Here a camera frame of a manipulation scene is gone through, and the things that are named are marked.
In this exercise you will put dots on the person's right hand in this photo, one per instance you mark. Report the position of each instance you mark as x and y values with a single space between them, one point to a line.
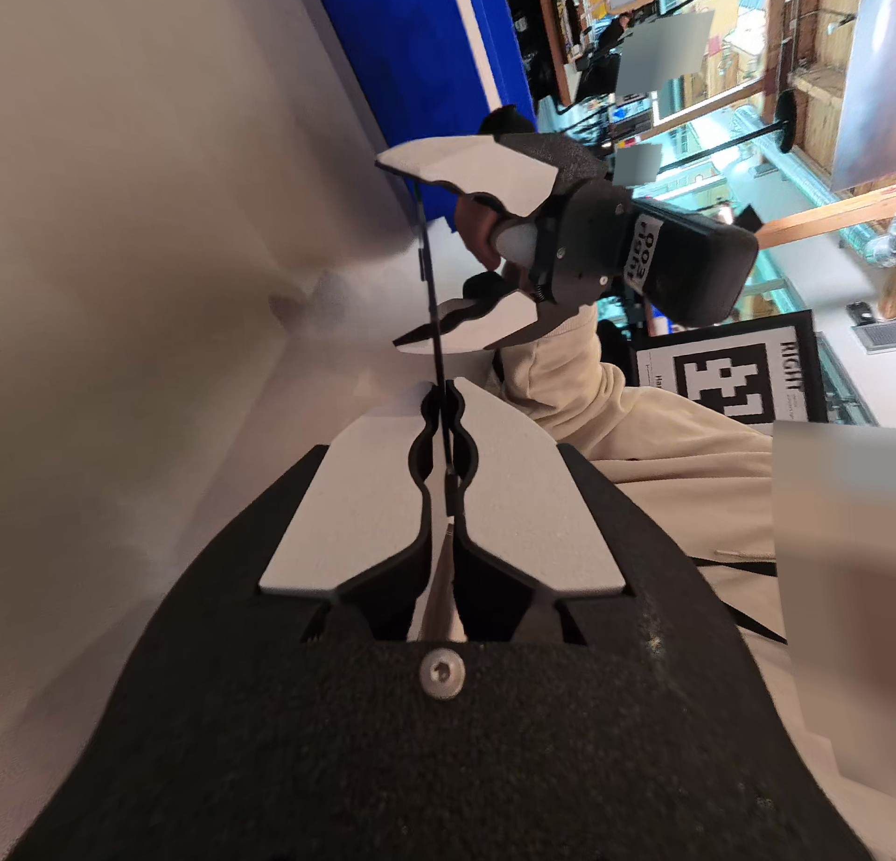
476 230

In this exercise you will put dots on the thin black strip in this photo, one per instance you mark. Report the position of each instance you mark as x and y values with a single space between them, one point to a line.
435 322

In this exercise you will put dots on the person's right forearm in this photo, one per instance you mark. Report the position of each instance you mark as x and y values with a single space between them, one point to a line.
560 385

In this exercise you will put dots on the person's cream sweater torso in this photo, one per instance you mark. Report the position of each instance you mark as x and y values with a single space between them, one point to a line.
700 511

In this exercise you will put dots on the blue plastic storage bin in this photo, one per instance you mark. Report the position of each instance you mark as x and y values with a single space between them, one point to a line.
420 48

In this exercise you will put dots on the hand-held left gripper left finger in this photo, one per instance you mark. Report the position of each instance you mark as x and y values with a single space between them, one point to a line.
350 511

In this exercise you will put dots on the framed marker poster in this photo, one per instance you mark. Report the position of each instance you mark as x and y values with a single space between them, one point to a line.
728 378

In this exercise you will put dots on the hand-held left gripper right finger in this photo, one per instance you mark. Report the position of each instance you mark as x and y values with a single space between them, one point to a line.
532 511

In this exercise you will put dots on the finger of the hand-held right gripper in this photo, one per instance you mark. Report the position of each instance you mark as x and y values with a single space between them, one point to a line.
476 164
490 325

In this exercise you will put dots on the grey wall vent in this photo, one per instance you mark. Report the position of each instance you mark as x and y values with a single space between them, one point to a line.
875 336

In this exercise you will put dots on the black round disc stand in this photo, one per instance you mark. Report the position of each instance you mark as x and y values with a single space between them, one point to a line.
787 122

